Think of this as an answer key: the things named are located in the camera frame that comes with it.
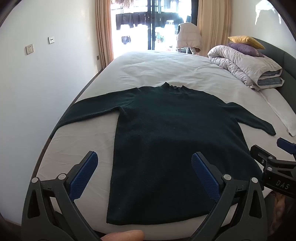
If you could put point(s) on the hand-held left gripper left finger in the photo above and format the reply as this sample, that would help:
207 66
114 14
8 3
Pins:
85 177

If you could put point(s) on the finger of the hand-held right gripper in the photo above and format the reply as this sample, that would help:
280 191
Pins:
288 146
260 151

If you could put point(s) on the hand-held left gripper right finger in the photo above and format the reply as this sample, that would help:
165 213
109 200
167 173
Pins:
205 178

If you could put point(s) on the dark green sweater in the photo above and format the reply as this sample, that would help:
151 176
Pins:
161 139

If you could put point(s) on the row of dark hanging clothes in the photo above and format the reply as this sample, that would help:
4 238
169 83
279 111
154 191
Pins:
126 20

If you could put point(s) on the person's left hand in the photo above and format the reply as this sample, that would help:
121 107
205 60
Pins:
124 235

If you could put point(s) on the flat white pillow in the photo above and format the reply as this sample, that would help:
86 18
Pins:
281 111

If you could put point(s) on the grey upholstered headboard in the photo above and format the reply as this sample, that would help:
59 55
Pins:
285 62

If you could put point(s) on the folded grey duvet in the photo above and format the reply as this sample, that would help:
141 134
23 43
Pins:
240 62

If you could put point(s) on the purple pillow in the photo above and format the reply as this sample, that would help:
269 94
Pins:
245 49

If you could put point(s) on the yellow pillow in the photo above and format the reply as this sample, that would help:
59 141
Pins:
247 41

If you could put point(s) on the bed with white sheet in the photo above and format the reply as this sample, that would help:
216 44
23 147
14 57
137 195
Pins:
161 67

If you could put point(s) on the beige curtain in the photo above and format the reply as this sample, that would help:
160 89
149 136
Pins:
214 25
104 30

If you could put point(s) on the white padded jacket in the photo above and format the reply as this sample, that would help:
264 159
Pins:
188 37

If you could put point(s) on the small dark hanging garment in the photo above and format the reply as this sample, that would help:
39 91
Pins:
125 39

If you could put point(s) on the patterned hanging garment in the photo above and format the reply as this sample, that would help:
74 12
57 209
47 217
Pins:
120 1

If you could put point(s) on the white wall socket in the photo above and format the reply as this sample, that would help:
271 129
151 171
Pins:
29 49

